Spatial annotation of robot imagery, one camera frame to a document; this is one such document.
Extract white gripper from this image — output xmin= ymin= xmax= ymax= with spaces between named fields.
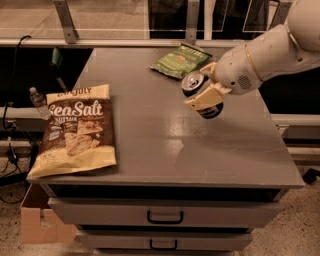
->
xmin=184 ymin=45 xmax=262 ymax=111

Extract blue pepsi can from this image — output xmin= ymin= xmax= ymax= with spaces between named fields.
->
xmin=181 ymin=71 xmax=224 ymax=119

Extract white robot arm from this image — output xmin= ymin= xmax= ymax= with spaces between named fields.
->
xmin=181 ymin=0 xmax=320 ymax=116

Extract green chips bag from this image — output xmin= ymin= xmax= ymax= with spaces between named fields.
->
xmin=150 ymin=43 xmax=212 ymax=79

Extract yellow sea salt chips bag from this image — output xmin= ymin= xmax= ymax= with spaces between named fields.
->
xmin=28 ymin=84 xmax=116 ymax=179

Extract clear plastic water bottle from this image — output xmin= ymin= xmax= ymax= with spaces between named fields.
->
xmin=29 ymin=87 xmax=51 ymax=120

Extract grey upper drawer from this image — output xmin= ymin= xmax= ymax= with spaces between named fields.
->
xmin=49 ymin=198 xmax=281 ymax=228

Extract grey drawer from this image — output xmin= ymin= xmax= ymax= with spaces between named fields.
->
xmin=49 ymin=198 xmax=281 ymax=228
xmin=78 ymin=230 xmax=252 ymax=251

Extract grey lower drawer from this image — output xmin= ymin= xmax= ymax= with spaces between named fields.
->
xmin=78 ymin=230 xmax=252 ymax=251

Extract brown cardboard box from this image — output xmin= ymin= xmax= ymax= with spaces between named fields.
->
xmin=20 ymin=184 xmax=77 ymax=244

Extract middle metal bracket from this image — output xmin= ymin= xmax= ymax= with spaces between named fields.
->
xmin=185 ymin=0 xmax=200 ymax=45

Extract metal bracket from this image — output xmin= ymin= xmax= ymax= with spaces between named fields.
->
xmin=185 ymin=0 xmax=200 ymax=45
xmin=53 ymin=0 xmax=79 ymax=44
xmin=268 ymin=0 xmax=292 ymax=29

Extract right metal bracket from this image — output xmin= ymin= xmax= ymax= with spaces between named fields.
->
xmin=268 ymin=0 xmax=292 ymax=29

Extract left metal bracket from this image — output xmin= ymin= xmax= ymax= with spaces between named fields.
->
xmin=53 ymin=0 xmax=79 ymax=44

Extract green handled tool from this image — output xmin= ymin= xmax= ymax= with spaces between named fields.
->
xmin=49 ymin=47 xmax=68 ymax=92

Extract black cable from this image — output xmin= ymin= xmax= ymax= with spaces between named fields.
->
xmin=0 ymin=35 xmax=39 ymax=188

